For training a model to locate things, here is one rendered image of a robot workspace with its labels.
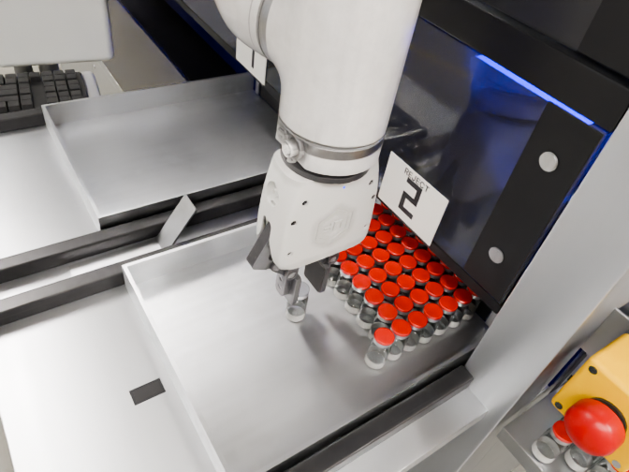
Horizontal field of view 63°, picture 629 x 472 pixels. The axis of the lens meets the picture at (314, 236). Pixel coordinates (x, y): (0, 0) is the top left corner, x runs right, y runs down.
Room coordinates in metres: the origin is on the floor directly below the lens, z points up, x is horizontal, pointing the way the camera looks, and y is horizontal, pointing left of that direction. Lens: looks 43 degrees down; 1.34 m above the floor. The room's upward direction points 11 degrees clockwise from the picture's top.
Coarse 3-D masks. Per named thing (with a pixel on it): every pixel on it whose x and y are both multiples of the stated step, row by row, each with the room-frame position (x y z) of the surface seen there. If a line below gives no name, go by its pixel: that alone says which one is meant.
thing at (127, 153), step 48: (96, 96) 0.65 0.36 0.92; (144, 96) 0.69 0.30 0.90; (192, 96) 0.74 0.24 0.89; (240, 96) 0.79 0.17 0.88; (96, 144) 0.58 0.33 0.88; (144, 144) 0.60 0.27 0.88; (192, 144) 0.62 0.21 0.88; (240, 144) 0.65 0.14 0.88; (96, 192) 0.48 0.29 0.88; (144, 192) 0.50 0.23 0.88; (192, 192) 0.48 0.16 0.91
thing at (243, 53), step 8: (240, 40) 0.69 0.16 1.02; (240, 48) 0.69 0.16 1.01; (248, 48) 0.68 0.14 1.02; (240, 56) 0.69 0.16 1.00; (248, 56) 0.68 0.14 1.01; (256, 56) 0.66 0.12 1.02; (248, 64) 0.67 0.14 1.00; (256, 64) 0.66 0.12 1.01; (264, 64) 0.64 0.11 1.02; (256, 72) 0.66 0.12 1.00; (264, 72) 0.64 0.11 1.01; (264, 80) 0.64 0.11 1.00
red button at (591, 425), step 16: (592, 400) 0.23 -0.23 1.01; (576, 416) 0.21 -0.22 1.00; (592, 416) 0.21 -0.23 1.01; (608, 416) 0.21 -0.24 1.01; (576, 432) 0.21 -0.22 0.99; (592, 432) 0.20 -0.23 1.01; (608, 432) 0.20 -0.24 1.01; (624, 432) 0.21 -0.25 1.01; (592, 448) 0.20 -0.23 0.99; (608, 448) 0.19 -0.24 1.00
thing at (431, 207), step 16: (400, 160) 0.44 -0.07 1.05; (384, 176) 0.45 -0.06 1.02; (400, 176) 0.43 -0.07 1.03; (416, 176) 0.42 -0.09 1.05; (384, 192) 0.44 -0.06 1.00; (400, 192) 0.43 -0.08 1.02; (416, 192) 0.41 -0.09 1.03; (432, 192) 0.40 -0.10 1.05; (416, 208) 0.41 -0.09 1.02; (432, 208) 0.39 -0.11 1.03; (416, 224) 0.40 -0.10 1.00; (432, 224) 0.39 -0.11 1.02
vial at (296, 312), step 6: (300, 300) 0.34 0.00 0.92; (306, 300) 0.34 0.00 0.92; (288, 306) 0.34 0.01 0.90; (294, 306) 0.34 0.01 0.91; (300, 306) 0.34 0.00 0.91; (306, 306) 0.35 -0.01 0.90; (288, 312) 0.34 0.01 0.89; (294, 312) 0.34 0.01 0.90; (300, 312) 0.34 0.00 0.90; (288, 318) 0.34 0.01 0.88; (294, 318) 0.34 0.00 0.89; (300, 318) 0.34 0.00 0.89
